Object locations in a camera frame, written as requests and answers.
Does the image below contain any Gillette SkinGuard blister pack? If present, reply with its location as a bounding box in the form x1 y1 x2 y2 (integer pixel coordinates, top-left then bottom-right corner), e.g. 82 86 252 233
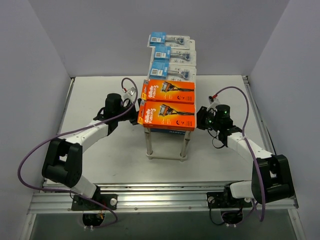
151 46 197 67

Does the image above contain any clear blue-card razor blister pack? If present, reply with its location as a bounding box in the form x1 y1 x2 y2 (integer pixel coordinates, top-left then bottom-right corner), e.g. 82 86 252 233
147 61 197 82

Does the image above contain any purple cable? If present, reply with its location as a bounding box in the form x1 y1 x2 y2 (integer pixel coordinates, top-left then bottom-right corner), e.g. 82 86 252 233
216 86 266 223
17 77 140 229

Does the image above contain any aluminium mounting rail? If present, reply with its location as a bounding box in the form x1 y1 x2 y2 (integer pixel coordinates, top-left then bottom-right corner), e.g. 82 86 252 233
27 183 298 215

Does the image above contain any orange Fusion5 razor box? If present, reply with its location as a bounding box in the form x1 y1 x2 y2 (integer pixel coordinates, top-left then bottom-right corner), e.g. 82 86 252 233
141 79 196 105
137 101 196 132

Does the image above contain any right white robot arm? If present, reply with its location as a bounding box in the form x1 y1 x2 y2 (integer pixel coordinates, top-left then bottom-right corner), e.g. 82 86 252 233
196 104 295 207

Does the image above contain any blue Harry's box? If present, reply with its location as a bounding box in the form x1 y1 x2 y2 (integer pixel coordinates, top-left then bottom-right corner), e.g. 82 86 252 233
150 128 186 135

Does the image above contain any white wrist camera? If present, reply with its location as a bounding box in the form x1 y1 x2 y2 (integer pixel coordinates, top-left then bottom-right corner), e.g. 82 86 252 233
122 87 137 102
207 94 221 111

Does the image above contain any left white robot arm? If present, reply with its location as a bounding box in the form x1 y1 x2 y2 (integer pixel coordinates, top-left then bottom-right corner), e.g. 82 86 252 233
41 90 138 210

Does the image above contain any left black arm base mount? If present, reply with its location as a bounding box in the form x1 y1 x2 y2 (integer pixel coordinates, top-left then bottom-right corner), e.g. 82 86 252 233
71 193 118 211

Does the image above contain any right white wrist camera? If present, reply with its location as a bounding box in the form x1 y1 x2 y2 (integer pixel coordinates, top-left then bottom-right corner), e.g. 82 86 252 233
207 94 221 111

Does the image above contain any white two-tier shelf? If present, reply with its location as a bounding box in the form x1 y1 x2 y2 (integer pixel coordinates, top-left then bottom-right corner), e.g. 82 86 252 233
142 38 198 162

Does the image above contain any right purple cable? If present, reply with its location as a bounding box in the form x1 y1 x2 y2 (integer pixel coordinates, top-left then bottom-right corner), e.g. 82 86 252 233
216 86 266 223

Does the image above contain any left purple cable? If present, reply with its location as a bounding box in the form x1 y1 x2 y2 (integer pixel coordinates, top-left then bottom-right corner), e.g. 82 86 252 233
17 77 140 229

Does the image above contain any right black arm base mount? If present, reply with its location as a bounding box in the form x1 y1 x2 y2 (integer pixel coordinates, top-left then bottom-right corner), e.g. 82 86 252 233
206 192 252 209

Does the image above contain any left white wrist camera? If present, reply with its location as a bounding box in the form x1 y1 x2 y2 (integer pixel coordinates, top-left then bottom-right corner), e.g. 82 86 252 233
122 87 137 102

